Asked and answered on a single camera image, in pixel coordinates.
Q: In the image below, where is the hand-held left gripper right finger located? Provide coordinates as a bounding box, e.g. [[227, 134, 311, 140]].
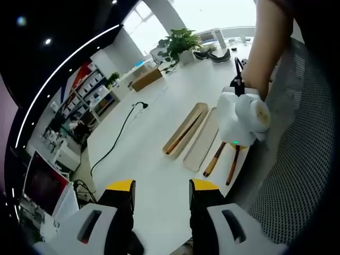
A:
[[189, 179, 287, 255]]

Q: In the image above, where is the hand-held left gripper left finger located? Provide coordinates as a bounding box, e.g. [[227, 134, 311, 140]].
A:
[[33, 180, 137, 255]]

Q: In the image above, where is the translucent cutlery case lid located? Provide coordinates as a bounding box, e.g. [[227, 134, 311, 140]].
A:
[[182, 106, 220, 173]]

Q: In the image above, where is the wooden chopstick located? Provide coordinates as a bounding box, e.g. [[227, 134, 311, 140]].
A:
[[166, 113, 205, 154], [165, 113, 204, 155]]

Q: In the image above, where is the wooden spoon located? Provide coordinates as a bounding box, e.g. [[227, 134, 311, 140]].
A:
[[202, 141, 227, 178]]

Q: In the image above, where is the beige cutlery case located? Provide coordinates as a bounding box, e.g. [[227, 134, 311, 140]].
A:
[[161, 102, 209, 162]]

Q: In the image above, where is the grey mesh chair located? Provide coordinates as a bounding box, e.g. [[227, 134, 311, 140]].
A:
[[228, 37, 337, 245]]

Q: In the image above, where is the dark grey headset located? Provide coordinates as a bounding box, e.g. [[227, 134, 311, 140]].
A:
[[193, 48, 232, 65]]

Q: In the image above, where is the white framed monitor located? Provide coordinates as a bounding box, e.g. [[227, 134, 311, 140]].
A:
[[23, 150, 71, 217]]

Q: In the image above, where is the white cabinet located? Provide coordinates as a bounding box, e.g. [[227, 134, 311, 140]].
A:
[[52, 140, 82, 174]]

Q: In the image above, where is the tall white box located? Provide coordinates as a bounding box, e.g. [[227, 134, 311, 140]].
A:
[[212, 27, 228, 50]]

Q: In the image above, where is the large potted plant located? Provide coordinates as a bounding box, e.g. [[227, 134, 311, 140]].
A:
[[157, 28, 203, 75]]

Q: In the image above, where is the cardboard box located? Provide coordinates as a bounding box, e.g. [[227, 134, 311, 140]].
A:
[[131, 67, 164, 92]]

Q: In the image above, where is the small potted plant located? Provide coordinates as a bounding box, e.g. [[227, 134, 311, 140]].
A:
[[107, 72, 121, 89]]

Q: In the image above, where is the shelving unit with boxes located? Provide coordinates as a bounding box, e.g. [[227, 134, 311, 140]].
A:
[[56, 62, 121, 126]]

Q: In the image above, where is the curved ceiling light strip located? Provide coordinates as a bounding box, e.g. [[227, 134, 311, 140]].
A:
[[14, 23, 121, 148]]

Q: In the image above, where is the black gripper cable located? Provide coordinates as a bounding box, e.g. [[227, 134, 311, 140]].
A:
[[229, 56, 245, 97]]

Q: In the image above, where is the black power cable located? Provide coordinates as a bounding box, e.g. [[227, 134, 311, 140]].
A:
[[90, 101, 149, 176]]

